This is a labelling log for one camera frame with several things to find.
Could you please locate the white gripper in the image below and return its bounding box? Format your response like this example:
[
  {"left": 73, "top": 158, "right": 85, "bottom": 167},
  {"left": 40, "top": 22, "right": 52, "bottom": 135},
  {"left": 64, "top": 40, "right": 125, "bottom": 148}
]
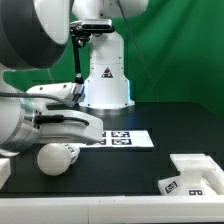
[{"left": 26, "top": 82, "right": 103, "bottom": 144}]

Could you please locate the white lamp bulb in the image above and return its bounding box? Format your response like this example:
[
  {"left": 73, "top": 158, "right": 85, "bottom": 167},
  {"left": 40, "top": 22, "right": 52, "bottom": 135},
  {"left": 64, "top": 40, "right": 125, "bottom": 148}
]
[{"left": 37, "top": 143, "right": 80, "bottom": 176}]

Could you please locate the white lamp base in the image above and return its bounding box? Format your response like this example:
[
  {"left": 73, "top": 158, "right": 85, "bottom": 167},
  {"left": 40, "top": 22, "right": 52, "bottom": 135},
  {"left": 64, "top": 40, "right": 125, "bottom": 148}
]
[{"left": 158, "top": 154, "right": 224, "bottom": 196}]

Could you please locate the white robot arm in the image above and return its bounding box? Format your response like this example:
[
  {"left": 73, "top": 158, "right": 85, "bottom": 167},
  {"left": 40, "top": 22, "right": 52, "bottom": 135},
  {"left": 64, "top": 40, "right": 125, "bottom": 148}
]
[{"left": 0, "top": 0, "right": 149, "bottom": 156}]

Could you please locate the paper sheet with markers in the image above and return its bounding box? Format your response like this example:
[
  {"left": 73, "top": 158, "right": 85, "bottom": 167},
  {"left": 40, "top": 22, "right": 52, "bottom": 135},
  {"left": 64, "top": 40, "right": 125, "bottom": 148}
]
[{"left": 83, "top": 129, "right": 155, "bottom": 148}]

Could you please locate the white left rail block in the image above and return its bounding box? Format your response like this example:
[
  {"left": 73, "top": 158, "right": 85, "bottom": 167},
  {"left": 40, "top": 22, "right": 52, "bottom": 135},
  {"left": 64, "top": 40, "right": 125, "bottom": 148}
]
[{"left": 0, "top": 158, "right": 11, "bottom": 189}]

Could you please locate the black camera on stand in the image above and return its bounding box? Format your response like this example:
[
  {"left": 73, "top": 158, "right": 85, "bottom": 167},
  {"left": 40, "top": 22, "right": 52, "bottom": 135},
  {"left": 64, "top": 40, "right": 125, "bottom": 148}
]
[{"left": 70, "top": 19, "right": 115, "bottom": 84}]

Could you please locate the white front rail wall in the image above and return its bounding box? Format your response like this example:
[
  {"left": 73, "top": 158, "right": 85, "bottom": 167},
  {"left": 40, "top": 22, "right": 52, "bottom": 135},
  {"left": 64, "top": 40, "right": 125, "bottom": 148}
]
[{"left": 0, "top": 196, "right": 224, "bottom": 224}]

